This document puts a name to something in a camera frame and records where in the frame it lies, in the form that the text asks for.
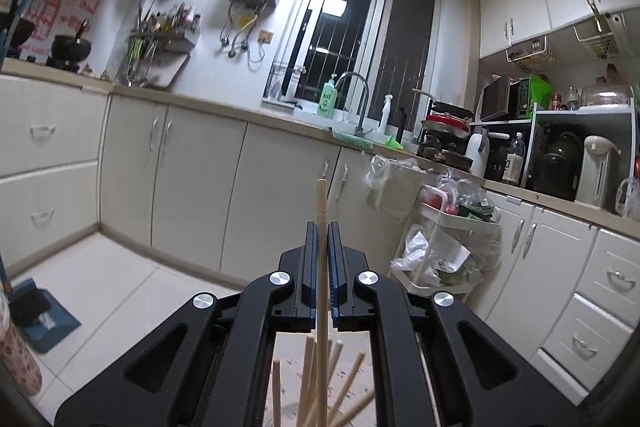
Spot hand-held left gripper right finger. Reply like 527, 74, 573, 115
330, 222, 583, 427

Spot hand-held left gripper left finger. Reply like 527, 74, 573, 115
54, 222, 319, 427

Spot slim bamboo chopstick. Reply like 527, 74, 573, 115
314, 178, 331, 427

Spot group of wooden chopsticks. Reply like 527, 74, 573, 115
271, 337, 376, 427

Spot floral cherry print tablecloth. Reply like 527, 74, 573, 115
272, 334, 376, 427

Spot white plastic bag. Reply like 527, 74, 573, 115
392, 227, 472, 289

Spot clear hanging plastic bag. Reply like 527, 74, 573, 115
367, 154, 427, 224

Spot white rolling cart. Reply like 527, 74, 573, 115
391, 201, 502, 304

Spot green sink mat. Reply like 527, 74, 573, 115
332, 130, 374, 151

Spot cream base kitchen cabinets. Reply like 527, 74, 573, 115
0, 72, 640, 393

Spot white spray bottle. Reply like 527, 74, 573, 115
378, 94, 394, 134

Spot green dish soap bottle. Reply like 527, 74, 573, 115
315, 73, 340, 118

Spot metal sink faucet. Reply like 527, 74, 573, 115
334, 72, 372, 136

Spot stack of pans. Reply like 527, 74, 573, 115
417, 89, 474, 171

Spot white thermos jug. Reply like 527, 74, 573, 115
464, 125, 494, 178

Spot clear bottle with white label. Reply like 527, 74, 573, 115
501, 132, 526, 186

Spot barred kitchen window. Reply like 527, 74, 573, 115
262, 0, 444, 134

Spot small black microwave oven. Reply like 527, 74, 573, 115
480, 74, 514, 123

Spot black rice cooker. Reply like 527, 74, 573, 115
532, 131, 584, 200

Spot blue dustpan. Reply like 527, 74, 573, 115
9, 276, 82, 354

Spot white electric water boiler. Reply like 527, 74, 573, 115
574, 135, 622, 208

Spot floral fabric bag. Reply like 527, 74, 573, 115
0, 304, 44, 399

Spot crumpled clear plastic bag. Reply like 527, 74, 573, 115
617, 176, 640, 219

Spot white countertop shelf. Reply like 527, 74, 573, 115
520, 103, 639, 208

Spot clear glass dome cover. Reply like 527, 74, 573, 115
580, 81, 637, 108

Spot black wok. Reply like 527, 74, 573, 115
0, 0, 37, 54
51, 20, 94, 68

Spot wall utensil rack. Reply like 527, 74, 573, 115
126, 1, 202, 88

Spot hanging wire basket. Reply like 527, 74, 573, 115
505, 35, 556, 76
573, 11, 632, 60

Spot blue mop handle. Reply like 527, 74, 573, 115
0, 0, 45, 58

